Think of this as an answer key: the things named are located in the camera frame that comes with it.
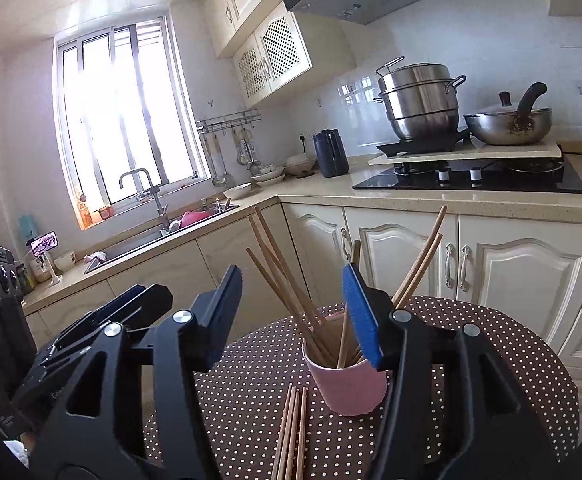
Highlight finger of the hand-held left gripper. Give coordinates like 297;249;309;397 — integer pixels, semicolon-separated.
46;283;173;349
14;332;100;412

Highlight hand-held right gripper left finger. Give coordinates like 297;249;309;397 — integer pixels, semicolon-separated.
28;264;244;480

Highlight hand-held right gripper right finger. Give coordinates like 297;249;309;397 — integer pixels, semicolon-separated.
341;262;566;480

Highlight bunch of wooden chopsticks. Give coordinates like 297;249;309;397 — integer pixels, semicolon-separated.
245;205;448;368

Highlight pink cup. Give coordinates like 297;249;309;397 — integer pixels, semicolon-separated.
302;310;389;417

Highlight pile of wooden chopsticks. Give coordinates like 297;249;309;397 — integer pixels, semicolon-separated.
270;382;309;480

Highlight steel kitchen sink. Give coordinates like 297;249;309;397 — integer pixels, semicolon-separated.
83;200;240;276

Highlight white phone stand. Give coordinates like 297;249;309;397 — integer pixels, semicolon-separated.
35;252;65;285

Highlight row of cream cabinet doors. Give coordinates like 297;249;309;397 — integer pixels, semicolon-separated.
24;200;582;411

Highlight pink bowl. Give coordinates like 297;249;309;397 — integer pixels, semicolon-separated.
178;210;212;229

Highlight brown polka dot tablecloth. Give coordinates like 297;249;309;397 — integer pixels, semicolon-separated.
144;295;582;480

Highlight smartphone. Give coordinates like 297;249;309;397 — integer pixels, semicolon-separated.
30;230;60;254

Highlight metal kitchen faucet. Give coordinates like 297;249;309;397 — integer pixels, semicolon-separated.
118;167;170;232

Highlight metal ladle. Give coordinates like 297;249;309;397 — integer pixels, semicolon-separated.
211;134;228;187

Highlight beige stone countertop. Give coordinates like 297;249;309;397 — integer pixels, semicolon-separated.
21;152;582;311

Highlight metal skimmer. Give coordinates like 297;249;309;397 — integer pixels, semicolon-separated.
235;129;262;177

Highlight dark blue kettle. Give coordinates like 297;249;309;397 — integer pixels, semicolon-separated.
312;128;350;179

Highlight black induction cooker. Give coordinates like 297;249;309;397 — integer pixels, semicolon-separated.
375;129;472;157

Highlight kitchen window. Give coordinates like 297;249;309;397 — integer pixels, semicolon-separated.
52;16;213;207

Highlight black gas stove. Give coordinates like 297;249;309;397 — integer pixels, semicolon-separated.
352;157;582;195

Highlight steel steamer pot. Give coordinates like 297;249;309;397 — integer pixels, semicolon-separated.
374;56;467;142

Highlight steel frying pan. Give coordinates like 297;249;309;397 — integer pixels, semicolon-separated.
463;82;554;146

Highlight metal wall rail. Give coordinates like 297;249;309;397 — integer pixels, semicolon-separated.
195;108;263;135

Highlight cream lattice wall cabinets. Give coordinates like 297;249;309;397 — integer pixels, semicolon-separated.
203;0;315;109

